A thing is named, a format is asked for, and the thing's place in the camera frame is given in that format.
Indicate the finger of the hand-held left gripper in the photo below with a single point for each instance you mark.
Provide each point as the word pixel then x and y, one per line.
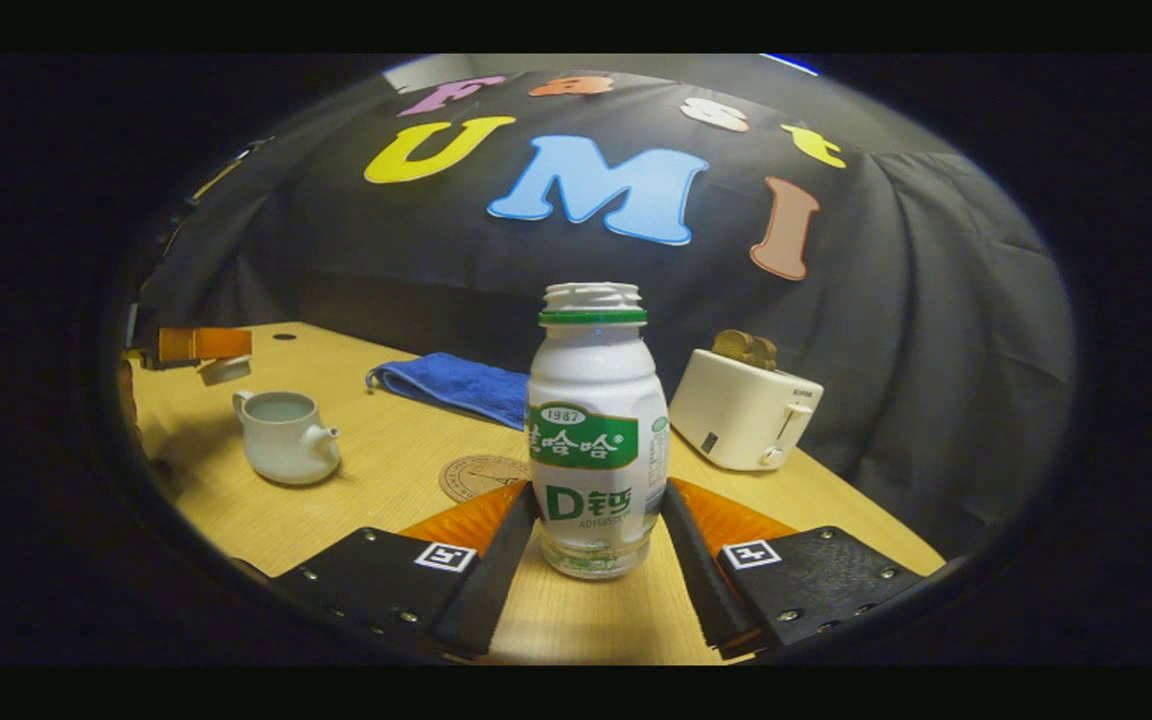
pixel 201 345

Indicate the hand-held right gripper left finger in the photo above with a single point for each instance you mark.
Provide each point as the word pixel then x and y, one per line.
pixel 491 580

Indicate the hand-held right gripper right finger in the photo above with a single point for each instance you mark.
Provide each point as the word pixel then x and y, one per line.
pixel 701 580

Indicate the white teacup lid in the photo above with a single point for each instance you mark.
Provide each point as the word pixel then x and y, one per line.
pixel 224 371

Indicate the round brown coaster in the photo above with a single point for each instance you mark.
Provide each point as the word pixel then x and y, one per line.
pixel 476 475

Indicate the white ceramic teacup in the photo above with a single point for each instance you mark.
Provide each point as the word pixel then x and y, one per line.
pixel 281 450

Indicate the white plastic water bottle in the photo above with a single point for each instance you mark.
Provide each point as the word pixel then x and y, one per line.
pixel 591 380

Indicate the white toaster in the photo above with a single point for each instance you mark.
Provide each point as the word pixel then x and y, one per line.
pixel 736 415

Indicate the blue towel cloth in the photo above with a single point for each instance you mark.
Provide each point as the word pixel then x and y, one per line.
pixel 456 385

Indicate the brown bread slice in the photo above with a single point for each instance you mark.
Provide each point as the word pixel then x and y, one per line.
pixel 764 353
pixel 731 345

